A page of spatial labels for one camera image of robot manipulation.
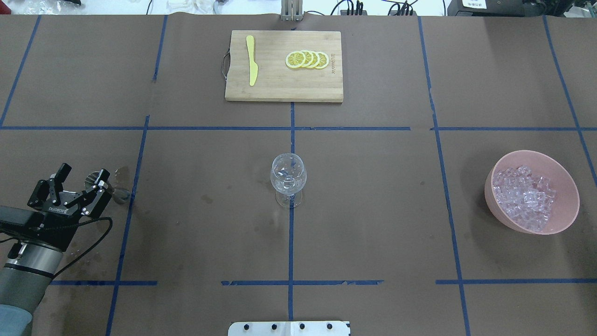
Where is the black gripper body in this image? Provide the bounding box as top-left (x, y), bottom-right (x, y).
top-left (19, 198), bottom-right (101, 247)

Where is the steel double jigger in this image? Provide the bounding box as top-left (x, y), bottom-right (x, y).
top-left (84, 171), bottom-right (132, 204)

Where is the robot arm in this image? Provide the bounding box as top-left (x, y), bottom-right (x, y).
top-left (0, 163), bottom-right (113, 336)

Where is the clear wine glass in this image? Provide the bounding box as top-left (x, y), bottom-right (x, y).
top-left (270, 153), bottom-right (307, 209)

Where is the pink bowl of ice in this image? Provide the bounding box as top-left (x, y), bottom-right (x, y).
top-left (484, 150), bottom-right (580, 235)

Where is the yellow plastic knife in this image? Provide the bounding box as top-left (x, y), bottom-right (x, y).
top-left (246, 35), bottom-right (259, 86)

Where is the wooden cutting board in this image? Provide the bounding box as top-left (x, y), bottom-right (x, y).
top-left (225, 30), bottom-right (345, 104)

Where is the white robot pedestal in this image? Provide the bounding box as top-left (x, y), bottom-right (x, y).
top-left (228, 321), bottom-right (351, 336)

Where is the aluminium frame post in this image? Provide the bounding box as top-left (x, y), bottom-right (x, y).
top-left (281, 0), bottom-right (304, 22)

